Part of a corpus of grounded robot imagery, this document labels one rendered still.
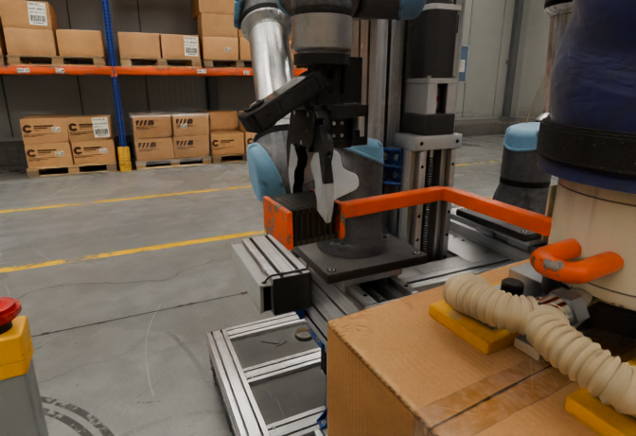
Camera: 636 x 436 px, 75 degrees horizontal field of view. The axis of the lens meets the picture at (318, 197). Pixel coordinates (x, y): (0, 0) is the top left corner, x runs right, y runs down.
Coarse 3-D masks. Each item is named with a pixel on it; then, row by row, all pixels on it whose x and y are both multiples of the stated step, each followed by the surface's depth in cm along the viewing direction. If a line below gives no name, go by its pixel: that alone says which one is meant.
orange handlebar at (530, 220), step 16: (400, 192) 64; (416, 192) 65; (432, 192) 66; (448, 192) 66; (464, 192) 64; (352, 208) 59; (368, 208) 61; (384, 208) 62; (480, 208) 61; (496, 208) 58; (512, 208) 56; (528, 224) 54; (544, 224) 52; (576, 240) 46; (544, 256) 42; (560, 256) 44; (576, 256) 45; (592, 256) 42; (608, 256) 42; (544, 272) 41; (560, 272) 40; (576, 272) 40; (592, 272) 40; (608, 272) 41
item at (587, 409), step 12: (576, 396) 40; (588, 396) 40; (576, 408) 39; (588, 408) 38; (600, 408) 38; (612, 408) 38; (588, 420) 38; (600, 420) 37; (612, 420) 37; (624, 420) 37; (600, 432) 37; (612, 432) 36; (624, 432) 36
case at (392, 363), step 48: (432, 288) 64; (336, 336) 53; (384, 336) 52; (432, 336) 52; (336, 384) 55; (384, 384) 45; (432, 384) 44; (480, 384) 44; (528, 384) 44; (576, 384) 44; (336, 432) 58; (384, 432) 46; (432, 432) 38; (480, 432) 38; (528, 432) 38; (576, 432) 38
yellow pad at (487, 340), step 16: (512, 288) 54; (528, 288) 59; (432, 304) 56; (448, 304) 56; (448, 320) 53; (464, 320) 52; (464, 336) 51; (480, 336) 49; (496, 336) 49; (512, 336) 50
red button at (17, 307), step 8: (0, 304) 64; (8, 304) 64; (16, 304) 65; (0, 312) 62; (8, 312) 63; (16, 312) 64; (0, 320) 61; (8, 320) 62; (0, 328) 63; (8, 328) 64
